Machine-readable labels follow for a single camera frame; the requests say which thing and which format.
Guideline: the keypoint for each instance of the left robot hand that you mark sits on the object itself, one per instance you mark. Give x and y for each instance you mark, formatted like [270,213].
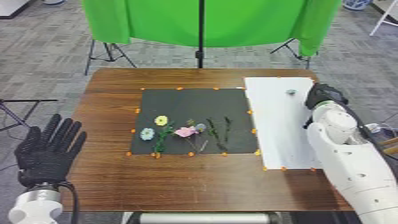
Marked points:
[49,153]

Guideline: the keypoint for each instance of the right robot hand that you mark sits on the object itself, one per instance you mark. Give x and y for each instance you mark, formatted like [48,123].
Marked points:
[323,95]

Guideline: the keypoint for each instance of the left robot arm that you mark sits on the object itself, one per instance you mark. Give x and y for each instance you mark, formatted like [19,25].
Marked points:
[35,206]

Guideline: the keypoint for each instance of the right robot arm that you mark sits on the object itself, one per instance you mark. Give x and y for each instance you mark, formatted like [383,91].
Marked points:
[355,166]

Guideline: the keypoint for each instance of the small blue flower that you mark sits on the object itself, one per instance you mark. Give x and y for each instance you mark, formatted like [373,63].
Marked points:
[291,91]

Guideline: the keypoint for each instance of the white sheet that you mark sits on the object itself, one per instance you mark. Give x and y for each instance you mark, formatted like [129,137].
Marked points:
[277,126]

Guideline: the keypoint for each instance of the black folding stand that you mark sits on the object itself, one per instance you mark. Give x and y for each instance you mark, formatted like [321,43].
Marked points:
[23,110]

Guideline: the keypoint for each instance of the black tripod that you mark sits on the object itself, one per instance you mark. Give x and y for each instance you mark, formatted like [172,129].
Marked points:
[293,50]
[108,53]

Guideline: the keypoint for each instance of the light blue flower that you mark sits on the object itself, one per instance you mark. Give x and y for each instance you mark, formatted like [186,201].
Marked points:
[145,134]

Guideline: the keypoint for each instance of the green sprig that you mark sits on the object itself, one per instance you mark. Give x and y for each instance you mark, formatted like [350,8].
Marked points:
[160,140]
[227,128]
[215,133]

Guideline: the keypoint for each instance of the yellow flower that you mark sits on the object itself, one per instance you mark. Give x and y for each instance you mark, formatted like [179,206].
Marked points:
[160,120]

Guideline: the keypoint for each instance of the dark mat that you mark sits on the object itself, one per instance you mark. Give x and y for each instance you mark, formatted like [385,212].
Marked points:
[195,106]

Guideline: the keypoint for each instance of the pink flower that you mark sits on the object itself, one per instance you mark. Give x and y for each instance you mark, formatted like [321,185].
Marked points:
[184,131]

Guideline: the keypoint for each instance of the black stand pole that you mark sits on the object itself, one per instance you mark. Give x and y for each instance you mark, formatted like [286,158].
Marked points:
[200,33]

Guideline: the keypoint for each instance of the pale grey bar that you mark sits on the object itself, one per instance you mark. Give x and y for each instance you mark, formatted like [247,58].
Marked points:
[204,218]

